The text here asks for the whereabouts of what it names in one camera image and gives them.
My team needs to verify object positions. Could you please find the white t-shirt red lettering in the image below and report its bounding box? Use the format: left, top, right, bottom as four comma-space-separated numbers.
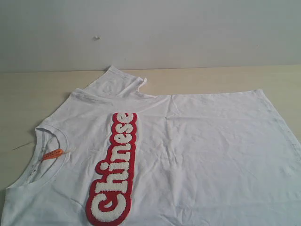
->
1, 67, 301, 226

